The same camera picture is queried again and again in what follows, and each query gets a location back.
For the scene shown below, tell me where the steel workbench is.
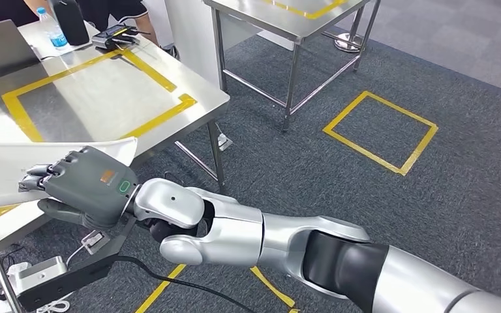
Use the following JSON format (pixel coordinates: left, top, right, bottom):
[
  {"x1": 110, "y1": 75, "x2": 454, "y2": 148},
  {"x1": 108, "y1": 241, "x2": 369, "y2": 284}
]
[{"x1": 0, "y1": 19, "x2": 231, "y2": 313}]

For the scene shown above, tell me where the white coiled cable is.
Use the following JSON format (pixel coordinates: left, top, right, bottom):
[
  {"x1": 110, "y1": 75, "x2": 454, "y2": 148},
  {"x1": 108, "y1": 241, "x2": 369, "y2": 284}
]
[{"x1": 35, "y1": 297, "x2": 72, "y2": 313}]

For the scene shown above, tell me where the white power adapter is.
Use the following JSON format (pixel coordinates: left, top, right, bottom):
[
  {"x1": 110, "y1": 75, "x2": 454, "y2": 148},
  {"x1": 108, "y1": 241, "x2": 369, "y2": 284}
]
[{"x1": 217, "y1": 123, "x2": 234, "y2": 152}]

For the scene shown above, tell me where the person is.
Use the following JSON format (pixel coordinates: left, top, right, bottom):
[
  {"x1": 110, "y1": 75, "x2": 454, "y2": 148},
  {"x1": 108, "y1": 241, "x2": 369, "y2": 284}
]
[
  {"x1": 0, "y1": 0, "x2": 52, "y2": 27},
  {"x1": 75, "y1": 0, "x2": 161, "y2": 47}
]

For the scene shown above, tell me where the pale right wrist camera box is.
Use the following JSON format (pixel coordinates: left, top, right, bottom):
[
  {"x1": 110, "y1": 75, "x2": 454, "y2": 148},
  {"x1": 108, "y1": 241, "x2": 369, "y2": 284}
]
[{"x1": 14, "y1": 256, "x2": 68, "y2": 295}]

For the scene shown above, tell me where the yellow floor tape square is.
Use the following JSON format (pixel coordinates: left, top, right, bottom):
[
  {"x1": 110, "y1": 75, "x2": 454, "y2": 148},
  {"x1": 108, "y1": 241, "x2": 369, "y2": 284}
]
[
  {"x1": 322, "y1": 90, "x2": 440, "y2": 177},
  {"x1": 134, "y1": 263, "x2": 302, "y2": 313}
]

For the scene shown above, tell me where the black right camera cable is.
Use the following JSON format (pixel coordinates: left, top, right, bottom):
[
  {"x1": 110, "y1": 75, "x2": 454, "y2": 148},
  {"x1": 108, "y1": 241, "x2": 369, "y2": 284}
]
[{"x1": 116, "y1": 256, "x2": 258, "y2": 313}]

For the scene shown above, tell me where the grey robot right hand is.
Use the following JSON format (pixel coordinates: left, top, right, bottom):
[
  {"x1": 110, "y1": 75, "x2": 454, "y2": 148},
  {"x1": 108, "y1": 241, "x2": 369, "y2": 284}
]
[{"x1": 18, "y1": 145, "x2": 140, "y2": 230}]

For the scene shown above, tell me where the black handheld device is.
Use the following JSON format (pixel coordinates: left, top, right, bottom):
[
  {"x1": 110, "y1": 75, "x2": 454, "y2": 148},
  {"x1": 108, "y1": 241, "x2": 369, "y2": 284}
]
[{"x1": 91, "y1": 24, "x2": 151, "y2": 51}]

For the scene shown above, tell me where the round metal stand base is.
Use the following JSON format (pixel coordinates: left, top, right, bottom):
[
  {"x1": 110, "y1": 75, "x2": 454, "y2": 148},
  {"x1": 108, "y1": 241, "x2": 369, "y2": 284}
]
[{"x1": 333, "y1": 6, "x2": 367, "y2": 53}]

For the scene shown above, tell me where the clear water bottle blue label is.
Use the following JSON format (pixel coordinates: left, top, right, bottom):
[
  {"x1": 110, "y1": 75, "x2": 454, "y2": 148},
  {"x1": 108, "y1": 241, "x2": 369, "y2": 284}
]
[{"x1": 36, "y1": 6, "x2": 69, "y2": 51}]

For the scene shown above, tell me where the black cylinder flask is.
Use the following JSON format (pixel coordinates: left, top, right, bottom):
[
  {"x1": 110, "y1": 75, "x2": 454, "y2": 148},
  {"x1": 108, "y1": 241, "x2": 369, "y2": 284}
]
[{"x1": 48, "y1": 0, "x2": 91, "y2": 47}]

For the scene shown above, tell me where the white curved body panel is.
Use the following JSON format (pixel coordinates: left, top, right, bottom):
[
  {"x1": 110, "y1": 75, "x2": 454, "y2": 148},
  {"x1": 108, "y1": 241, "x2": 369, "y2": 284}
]
[{"x1": 0, "y1": 136, "x2": 139, "y2": 212}]

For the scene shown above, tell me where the white paper sheet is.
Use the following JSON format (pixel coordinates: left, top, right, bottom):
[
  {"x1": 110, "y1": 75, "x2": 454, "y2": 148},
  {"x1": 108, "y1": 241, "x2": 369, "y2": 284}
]
[{"x1": 17, "y1": 19, "x2": 101, "y2": 60}]

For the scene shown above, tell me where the steel table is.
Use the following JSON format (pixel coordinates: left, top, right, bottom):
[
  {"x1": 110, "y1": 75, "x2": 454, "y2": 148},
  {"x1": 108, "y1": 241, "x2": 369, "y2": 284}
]
[{"x1": 203, "y1": 0, "x2": 383, "y2": 132}]

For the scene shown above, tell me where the grey laptop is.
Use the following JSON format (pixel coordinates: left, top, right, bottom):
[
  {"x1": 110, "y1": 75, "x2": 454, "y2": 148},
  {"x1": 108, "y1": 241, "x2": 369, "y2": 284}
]
[{"x1": 0, "y1": 19, "x2": 42, "y2": 86}]

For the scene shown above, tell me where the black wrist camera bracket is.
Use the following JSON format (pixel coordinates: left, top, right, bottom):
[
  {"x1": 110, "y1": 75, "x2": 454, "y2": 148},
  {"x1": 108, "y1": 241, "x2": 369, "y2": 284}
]
[{"x1": 17, "y1": 213, "x2": 138, "y2": 312}]

